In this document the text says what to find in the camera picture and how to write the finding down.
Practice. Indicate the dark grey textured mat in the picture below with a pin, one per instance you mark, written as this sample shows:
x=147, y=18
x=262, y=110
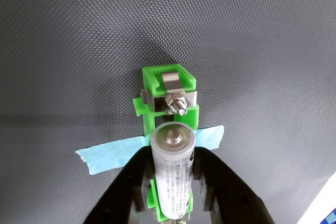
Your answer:
x=78, y=37

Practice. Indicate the long blue masking tape strip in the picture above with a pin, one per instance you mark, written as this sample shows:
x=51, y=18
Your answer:
x=110, y=155

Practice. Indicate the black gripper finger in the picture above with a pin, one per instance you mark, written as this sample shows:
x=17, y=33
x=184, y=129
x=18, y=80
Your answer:
x=123, y=195
x=231, y=197

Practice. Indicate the white AA battery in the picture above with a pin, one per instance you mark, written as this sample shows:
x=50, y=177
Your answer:
x=173, y=176

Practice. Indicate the green battery holder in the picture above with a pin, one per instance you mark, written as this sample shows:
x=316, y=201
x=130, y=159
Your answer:
x=151, y=79

